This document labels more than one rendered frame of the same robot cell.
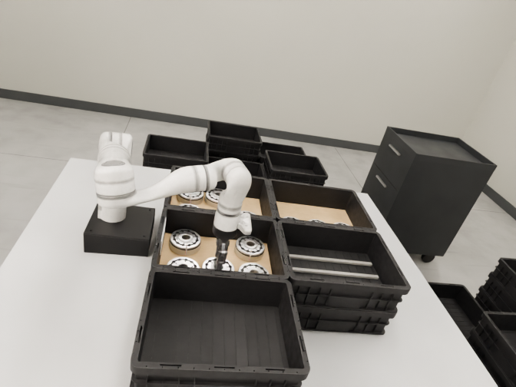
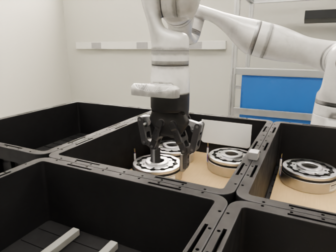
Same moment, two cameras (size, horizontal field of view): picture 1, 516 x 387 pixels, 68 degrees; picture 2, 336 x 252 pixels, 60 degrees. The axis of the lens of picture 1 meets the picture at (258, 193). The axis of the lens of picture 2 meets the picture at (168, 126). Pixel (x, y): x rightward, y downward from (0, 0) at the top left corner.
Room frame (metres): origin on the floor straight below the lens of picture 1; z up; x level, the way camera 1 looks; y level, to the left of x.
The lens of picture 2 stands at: (1.27, -0.37, 1.09)
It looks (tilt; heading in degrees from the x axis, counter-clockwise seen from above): 15 degrees down; 128
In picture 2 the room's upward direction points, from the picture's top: straight up
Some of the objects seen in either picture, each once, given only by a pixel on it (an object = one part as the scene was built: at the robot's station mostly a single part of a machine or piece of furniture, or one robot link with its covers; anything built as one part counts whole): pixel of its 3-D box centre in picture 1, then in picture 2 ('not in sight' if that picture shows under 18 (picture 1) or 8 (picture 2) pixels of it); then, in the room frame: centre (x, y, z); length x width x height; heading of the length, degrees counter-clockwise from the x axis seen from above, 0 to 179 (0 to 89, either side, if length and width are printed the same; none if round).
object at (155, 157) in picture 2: not in sight; (156, 156); (0.90, 0.06, 0.87); 0.02 x 0.01 x 0.04; 102
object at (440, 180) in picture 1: (411, 199); not in sight; (2.57, -1.13, 0.45); 0.62 x 0.45 x 0.90; 104
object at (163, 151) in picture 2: (183, 269); (172, 147); (0.86, 0.17, 0.86); 0.10 x 0.10 x 0.01
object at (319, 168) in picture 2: not in sight; (309, 166); (1.16, 0.23, 0.86); 0.05 x 0.05 x 0.01
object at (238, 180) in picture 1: (234, 189); (165, 21); (0.92, 0.07, 1.14); 0.09 x 0.07 x 0.15; 30
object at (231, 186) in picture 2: (221, 243); (181, 140); (0.95, 0.08, 0.92); 0.40 x 0.30 x 0.02; 102
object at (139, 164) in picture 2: (218, 268); (157, 163); (0.90, 0.07, 0.86); 0.10 x 0.10 x 0.01
